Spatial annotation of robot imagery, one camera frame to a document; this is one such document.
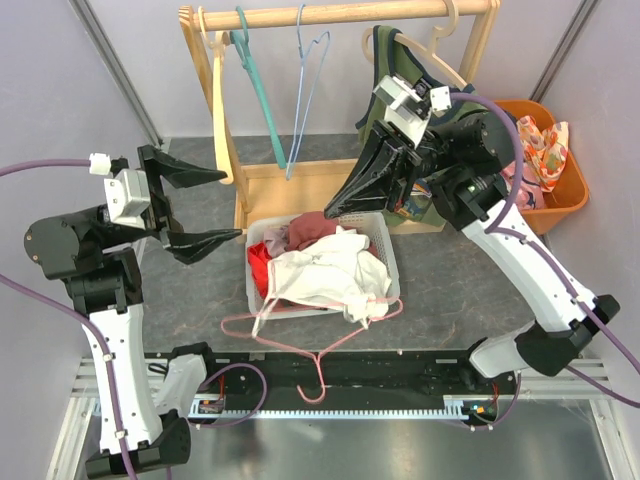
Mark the mauve pink tank top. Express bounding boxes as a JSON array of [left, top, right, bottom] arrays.
[[263, 225, 289, 259]]

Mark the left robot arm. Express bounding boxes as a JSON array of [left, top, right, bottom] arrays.
[[24, 145, 238, 479]]

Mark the wooden clothes rack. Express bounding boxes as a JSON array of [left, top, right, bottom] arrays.
[[179, 1, 500, 230]]

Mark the beige wooden hanger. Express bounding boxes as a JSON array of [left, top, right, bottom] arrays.
[[197, 6, 235, 185]]

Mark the teal plastic hanger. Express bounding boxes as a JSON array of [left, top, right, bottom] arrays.
[[230, 6, 286, 169]]

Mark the pink patterned cloth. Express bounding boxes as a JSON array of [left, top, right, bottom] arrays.
[[501, 162, 546, 211]]

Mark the light blue hanger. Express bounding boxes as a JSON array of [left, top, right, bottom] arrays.
[[285, 3, 331, 181]]

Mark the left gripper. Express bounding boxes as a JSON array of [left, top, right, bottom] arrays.
[[98, 141, 240, 258]]

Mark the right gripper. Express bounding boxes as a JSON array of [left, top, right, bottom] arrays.
[[323, 117, 459, 218]]

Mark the white plastic basket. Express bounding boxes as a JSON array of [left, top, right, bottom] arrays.
[[245, 212, 400, 319]]

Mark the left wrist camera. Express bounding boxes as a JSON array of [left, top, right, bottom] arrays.
[[104, 168, 151, 230]]

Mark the orange floral cloth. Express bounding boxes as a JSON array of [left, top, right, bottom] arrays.
[[517, 115, 570, 193]]

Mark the rust red tank top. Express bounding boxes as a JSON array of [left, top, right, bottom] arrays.
[[286, 211, 338, 251]]

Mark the slotted cable duct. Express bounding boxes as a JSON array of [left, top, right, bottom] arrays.
[[188, 397, 497, 422]]

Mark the white tank top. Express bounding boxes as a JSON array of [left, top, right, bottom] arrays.
[[251, 226, 395, 337]]

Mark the green printed tank top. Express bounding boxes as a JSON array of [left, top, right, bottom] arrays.
[[355, 25, 482, 233]]

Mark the orange plastic bin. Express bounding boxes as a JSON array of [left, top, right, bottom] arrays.
[[497, 100, 589, 235]]

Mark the wooden hanger right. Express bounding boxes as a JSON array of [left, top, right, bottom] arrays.
[[360, 0, 476, 91]]

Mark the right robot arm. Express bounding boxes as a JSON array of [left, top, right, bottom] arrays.
[[324, 106, 620, 394]]

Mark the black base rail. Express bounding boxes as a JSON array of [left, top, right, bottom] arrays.
[[144, 349, 516, 407]]

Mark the pink wire hanger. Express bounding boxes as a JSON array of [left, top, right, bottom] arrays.
[[220, 298, 404, 405]]

